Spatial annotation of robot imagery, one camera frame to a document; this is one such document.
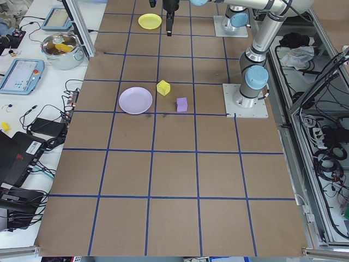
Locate yellow foam block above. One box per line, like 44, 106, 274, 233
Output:
156, 79, 171, 97

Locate black cloth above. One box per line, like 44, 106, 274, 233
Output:
278, 32, 311, 47

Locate glass pot lid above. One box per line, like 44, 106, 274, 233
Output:
41, 32, 79, 56

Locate aluminium profile bar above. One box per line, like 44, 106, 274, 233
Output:
0, 245, 41, 258
300, 246, 349, 259

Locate black electronic device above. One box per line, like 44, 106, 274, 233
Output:
0, 187, 46, 231

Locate black power brick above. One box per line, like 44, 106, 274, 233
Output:
323, 126, 343, 144

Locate white power strip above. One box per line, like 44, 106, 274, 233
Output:
310, 127, 326, 150

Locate black computer red logo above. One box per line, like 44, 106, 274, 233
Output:
0, 130, 46, 188

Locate black power adapter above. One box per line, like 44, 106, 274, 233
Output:
29, 117, 67, 136

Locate white crumpled cloth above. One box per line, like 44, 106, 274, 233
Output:
280, 45, 316, 70

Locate yellow plastic piece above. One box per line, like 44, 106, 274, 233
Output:
54, 42, 71, 55

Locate light blue teach pendant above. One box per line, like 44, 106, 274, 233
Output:
41, 7, 74, 32
0, 59, 45, 96

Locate V-shaped metal bar frame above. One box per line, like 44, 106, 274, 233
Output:
249, 0, 349, 249

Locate aluminium profile post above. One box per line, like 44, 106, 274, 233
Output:
61, 0, 97, 58

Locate purple round plate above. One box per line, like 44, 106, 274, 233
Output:
118, 86, 153, 115

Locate black power strip red plugs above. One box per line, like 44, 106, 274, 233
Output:
61, 89, 80, 124

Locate black cable bundle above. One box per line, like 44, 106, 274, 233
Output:
312, 146, 345, 182

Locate white square base plate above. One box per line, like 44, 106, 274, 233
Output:
213, 15, 249, 38
222, 83, 269, 120

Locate small metal bracket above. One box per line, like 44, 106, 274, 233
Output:
302, 204, 315, 224

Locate stainless steel pot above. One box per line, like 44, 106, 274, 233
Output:
40, 32, 84, 71

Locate yellow round plate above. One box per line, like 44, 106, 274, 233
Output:
137, 13, 163, 31

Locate purple foam block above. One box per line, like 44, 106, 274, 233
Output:
176, 97, 189, 113

